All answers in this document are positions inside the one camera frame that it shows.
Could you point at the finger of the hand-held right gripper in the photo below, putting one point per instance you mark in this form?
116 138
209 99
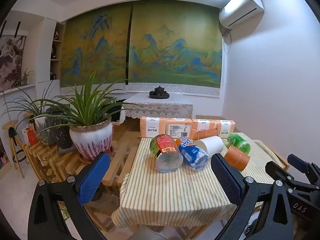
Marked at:
275 168
298 160

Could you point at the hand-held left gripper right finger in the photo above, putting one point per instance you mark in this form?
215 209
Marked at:
225 180

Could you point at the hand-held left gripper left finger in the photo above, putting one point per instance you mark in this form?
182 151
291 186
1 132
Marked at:
92 177

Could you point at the orange paper cup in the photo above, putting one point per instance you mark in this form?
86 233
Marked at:
236 158
207 133

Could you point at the white paper cup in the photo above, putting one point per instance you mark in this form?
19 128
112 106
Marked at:
208 146

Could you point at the wooden pallet rack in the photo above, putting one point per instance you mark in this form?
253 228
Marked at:
120 150

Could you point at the plant in white red pot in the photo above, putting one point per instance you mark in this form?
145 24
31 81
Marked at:
90 137

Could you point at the blue label plastic bottle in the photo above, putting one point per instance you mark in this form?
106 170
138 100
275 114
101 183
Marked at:
191 153

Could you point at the orange tissue pack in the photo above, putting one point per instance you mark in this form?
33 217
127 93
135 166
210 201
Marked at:
225 128
179 128
203 124
153 127

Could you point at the striped tablecloth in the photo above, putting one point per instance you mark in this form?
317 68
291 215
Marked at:
175 192

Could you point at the plant in dark speckled pot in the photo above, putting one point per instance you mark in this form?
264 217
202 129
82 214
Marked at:
60 130

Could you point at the red green label plastic bottle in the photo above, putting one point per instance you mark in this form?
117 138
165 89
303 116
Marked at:
163 147

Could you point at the red white packet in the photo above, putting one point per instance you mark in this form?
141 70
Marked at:
31 136

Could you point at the wooden round stool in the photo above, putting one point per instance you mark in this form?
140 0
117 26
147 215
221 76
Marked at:
12 130

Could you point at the white lace cloth table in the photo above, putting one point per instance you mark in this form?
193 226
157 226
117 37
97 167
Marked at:
157 106

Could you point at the dark teapot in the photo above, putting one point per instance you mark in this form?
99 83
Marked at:
159 89

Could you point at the small potted plant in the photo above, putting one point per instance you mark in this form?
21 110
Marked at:
24 78

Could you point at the white air conditioner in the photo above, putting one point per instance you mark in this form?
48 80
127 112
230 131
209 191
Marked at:
240 7

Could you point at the narrow landscape wall painting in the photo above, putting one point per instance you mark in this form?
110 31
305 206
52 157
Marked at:
95 47

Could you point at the wooden wall shelf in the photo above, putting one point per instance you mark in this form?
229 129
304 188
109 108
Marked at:
56 52

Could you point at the ink wall scroll painting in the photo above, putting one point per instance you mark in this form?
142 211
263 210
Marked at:
10 62

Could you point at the wide landscape wall painting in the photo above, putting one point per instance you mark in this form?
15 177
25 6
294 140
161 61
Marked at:
175 47

